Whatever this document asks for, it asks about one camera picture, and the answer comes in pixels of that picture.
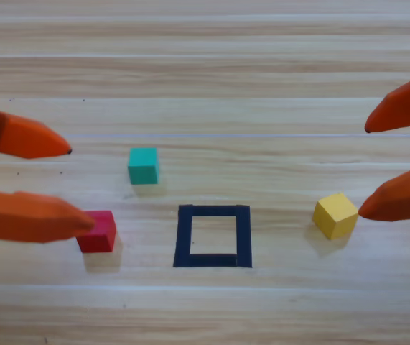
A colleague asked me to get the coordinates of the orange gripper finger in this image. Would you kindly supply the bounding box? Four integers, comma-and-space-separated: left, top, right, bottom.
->
365, 67, 410, 134
358, 165, 410, 222

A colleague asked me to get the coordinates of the yellow cube block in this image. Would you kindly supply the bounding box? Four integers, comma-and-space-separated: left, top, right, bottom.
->
312, 192, 360, 241

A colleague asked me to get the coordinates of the red cube block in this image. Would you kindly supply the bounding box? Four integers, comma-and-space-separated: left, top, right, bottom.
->
76, 210, 116, 254

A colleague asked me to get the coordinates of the green cube block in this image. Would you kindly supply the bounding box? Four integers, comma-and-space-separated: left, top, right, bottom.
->
127, 147, 159, 185

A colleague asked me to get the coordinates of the black tape square outline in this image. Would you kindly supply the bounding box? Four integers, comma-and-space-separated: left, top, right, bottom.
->
172, 204, 253, 269

